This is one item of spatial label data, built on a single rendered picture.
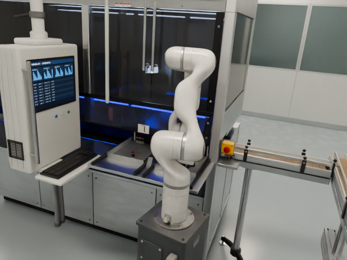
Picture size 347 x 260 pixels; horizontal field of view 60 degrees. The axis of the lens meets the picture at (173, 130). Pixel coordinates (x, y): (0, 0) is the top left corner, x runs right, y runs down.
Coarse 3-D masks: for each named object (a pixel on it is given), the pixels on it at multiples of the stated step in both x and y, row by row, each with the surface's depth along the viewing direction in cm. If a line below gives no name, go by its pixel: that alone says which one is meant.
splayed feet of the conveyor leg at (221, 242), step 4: (224, 236) 251; (220, 240) 256; (224, 240) 246; (228, 240) 241; (220, 244) 252; (224, 244) 252; (228, 244) 238; (232, 244) 235; (232, 248) 229; (240, 248) 230; (232, 252) 228; (236, 252) 226; (240, 252) 228; (236, 256) 225; (240, 256) 223
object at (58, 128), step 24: (0, 48) 162; (24, 48) 162; (48, 48) 178; (72, 48) 197; (0, 72) 167; (24, 72) 165; (48, 72) 180; (72, 72) 201; (24, 96) 168; (48, 96) 184; (72, 96) 205; (24, 120) 171; (48, 120) 188; (72, 120) 210; (24, 144) 176; (48, 144) 192; (72, 144) 215; (24, 168) 182
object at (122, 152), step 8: (120, 144) 208; (128, 144) 216; (136, 144) 217; (144, 144) 218; (112, 152) 199; (120, 152) 202; (128, 152) 203; (136, 152) 204; (144, 152) 205; (128, 160) 189; (136, 160) 187; (144, 160) 186
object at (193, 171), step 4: (204, 156) 205; (208, 156) 201; (176, 160) 196; (200, 160) 198; (204, 160) 191; (156, 164) 181; (196, 164) 193; (200, 164) 193; (156, 168) 182; (160, 168) 181; (188, 168) 186; (192, 168) 187; (196, 168) 187; (200, 168) 183; (192, 172) 174; (196, 172) 174; (192, 176) 175
